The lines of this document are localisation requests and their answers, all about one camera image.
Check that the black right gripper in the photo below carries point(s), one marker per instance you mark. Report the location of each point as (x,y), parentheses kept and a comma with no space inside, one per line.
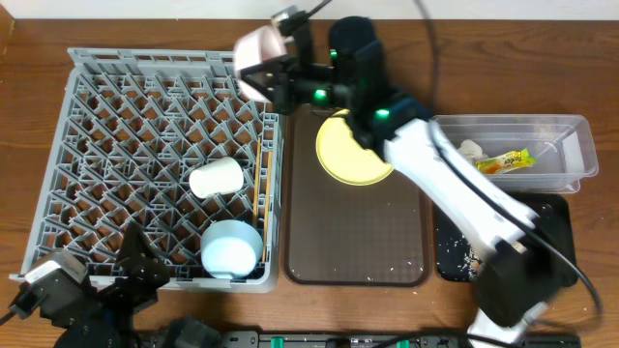
(280,82)

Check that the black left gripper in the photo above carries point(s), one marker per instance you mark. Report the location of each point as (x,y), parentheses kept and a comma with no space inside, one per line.
(122,278)

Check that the wooden chopstick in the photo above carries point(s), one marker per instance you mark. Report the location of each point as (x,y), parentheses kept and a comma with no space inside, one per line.
(256,184)
(267,207)

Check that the light blue bowl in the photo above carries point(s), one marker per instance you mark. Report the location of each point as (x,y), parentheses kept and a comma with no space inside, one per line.
(230,249)

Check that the white cup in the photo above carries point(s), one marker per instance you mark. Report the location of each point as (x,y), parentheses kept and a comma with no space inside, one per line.
(222,176)

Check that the yellow plate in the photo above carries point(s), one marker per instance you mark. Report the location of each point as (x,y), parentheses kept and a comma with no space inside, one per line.
(343,158)

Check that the white napkin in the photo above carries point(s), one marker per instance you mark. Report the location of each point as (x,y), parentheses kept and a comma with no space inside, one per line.
(471,151)

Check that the yellow orange snack wrapper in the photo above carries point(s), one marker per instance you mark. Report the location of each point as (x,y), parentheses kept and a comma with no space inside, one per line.
(507,162)

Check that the rice and food scraps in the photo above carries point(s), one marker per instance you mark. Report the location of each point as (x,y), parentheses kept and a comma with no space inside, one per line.
(456,260)

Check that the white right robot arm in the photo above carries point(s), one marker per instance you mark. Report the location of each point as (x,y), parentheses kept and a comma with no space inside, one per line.
(521,270)

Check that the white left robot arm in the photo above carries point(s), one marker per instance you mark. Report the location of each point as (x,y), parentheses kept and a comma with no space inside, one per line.
(94,333)

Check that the clear plastic waste bin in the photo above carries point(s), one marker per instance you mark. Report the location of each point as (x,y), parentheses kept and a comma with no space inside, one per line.
(562,146)

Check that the black waste tray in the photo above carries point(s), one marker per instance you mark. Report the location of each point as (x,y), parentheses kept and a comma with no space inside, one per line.
(552,208)

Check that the grey plastic dish rack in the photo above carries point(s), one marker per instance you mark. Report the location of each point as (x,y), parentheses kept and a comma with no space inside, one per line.
(133,126)

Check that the brown plastic serving tray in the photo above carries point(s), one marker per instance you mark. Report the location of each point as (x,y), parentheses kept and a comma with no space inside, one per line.
(337,234)

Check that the black rail with green clips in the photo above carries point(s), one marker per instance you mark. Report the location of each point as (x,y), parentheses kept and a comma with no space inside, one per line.
(338,340)

